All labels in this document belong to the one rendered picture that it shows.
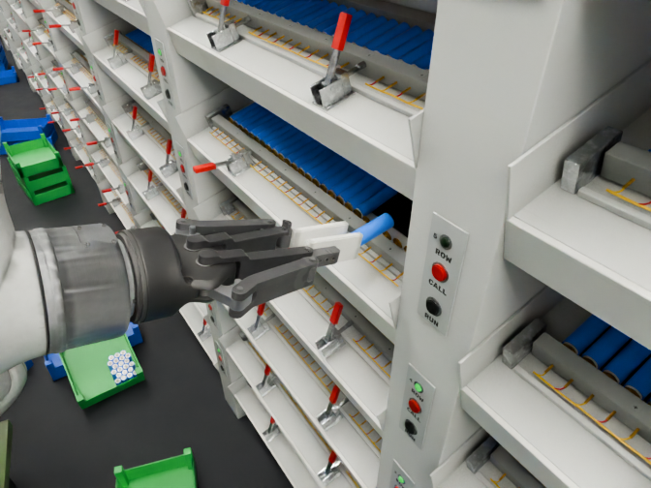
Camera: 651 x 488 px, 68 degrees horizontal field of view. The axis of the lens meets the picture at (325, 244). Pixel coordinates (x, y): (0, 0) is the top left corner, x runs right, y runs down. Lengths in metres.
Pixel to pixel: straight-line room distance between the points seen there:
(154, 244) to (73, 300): 0.07
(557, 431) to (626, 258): 0.20
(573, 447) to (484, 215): 0.22
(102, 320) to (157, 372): 1.42
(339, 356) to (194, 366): 1.05
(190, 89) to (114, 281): 0.65
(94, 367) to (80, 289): 1.46
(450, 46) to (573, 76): 0.08
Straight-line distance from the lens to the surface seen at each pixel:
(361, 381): 0.75
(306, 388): 0.99
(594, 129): 0.43
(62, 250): 0.37
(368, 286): 0.60
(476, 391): 0.52
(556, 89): 0.36
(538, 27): 0.34
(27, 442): 1.79
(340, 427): 0.94
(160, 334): 1.91
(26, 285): 0.36
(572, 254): 0.36
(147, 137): 1.51
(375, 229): 0.53
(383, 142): 0.47
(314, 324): 0.82
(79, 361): 1.84
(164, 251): 0.39
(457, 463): 0.68
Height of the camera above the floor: 1.33
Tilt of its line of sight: 37 degrees down
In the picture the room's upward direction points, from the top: straight up
